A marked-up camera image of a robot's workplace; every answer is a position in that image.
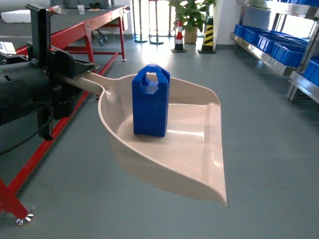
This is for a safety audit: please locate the steel shelf rack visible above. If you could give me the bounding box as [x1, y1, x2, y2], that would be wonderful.
[230, 0, 319, 102]

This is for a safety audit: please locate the green potted plant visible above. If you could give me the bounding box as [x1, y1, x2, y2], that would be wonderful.
[169, 0, 216, 44]

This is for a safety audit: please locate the blue plastic bin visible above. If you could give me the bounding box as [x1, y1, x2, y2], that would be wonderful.
[271, 43, 306, 68]
[233, 24, 252, 38]
[303, 60, 319, 86]
[256, 35, 297, 54]
[243, 28, 271, 45]

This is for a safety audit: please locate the blue plastic block part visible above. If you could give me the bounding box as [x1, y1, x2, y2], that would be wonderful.
[132, 64, 170, 137]

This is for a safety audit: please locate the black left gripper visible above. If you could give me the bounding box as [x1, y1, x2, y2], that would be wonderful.
[27, 42, 99, 120]

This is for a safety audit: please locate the yellow black striped bollard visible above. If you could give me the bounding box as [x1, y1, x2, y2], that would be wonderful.
[198, 16, 216, 54]

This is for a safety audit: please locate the red frame work table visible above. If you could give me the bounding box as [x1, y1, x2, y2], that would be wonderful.
[0, 3, 129, 226]

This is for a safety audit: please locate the red white traffic cone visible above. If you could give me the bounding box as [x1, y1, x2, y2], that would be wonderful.
[171, 20, 187, 53]

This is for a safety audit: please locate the paper cup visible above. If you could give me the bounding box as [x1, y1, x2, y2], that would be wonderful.
[77, 5, 85, 15]

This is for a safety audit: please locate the black cable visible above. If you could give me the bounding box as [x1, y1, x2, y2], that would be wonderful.
[0, 102, 55, 156]

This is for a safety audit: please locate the beige plastic dustpan scoop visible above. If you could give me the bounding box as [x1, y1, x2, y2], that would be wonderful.
[62, 73, 229, 206]

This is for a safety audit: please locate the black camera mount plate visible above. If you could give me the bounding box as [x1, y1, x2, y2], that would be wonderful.
[25, 3, 51, 71]

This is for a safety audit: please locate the white foam block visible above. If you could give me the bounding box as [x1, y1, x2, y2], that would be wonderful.
[0, 9, 31, 23]

